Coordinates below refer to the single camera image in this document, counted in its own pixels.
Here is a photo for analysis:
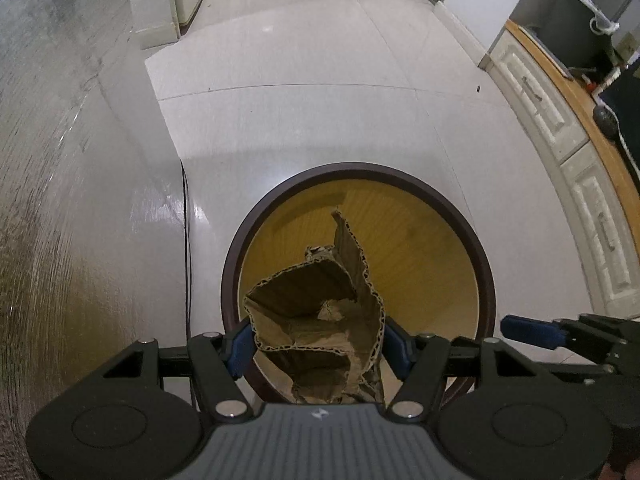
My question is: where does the white cable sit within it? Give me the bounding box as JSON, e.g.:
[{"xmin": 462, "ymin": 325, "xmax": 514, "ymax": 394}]
[{"xmin": 589, "ymin": 7, "xmax": 621, "ymax": 37}]

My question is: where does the black bag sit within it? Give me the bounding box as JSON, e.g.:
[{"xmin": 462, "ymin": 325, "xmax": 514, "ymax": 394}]
[{"xmin": 597, "ymin": 60, "xmax": 640, "ymax": 183}]

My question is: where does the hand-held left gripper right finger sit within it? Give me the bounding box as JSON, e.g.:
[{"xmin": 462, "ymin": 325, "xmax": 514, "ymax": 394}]
[{"xmin": 384, "ymin": 320, "xmax": 556, "ymax": 421}]

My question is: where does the thin black floor cable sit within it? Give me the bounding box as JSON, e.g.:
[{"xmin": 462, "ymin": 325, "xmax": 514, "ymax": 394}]
[{"xmin": 180, "ymin": 162, "xmax": 197, "ymax": 406}]

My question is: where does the torn brown cardboard piece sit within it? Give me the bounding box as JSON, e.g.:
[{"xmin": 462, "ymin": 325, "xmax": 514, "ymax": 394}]
[{"xmin": 242, "ymin": 206, "xmax": 388, "ymax": 406}]

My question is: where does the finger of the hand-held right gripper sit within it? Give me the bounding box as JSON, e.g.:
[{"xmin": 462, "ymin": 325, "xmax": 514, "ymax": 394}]
[{"xmin": 501, "ymin": 312, "xmax": 640, "ymax": 361}]

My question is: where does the dark round object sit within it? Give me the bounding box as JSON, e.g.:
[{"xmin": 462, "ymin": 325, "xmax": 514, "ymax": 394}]
[{"xmin": 592, "ymin": 104, "xmax": 621, "ymax": 139}]

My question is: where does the white cabinet with wooden top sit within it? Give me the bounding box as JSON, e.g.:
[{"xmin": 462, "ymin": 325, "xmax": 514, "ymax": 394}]
[{"xmin": 479, "ymin": 19, "xmax": 640, "ymax": 322}]

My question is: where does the round waste bin brown rim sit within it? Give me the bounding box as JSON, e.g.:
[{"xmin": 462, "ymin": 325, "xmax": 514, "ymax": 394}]
[{"xmin": 221, "ymin": 161, "xmax": 498, "ymax": 406}]

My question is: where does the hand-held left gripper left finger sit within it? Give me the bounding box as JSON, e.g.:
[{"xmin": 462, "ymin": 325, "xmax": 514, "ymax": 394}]
[{"xmin": 90, "ymin": 321, "xmax": 257, "ymax": 420}]

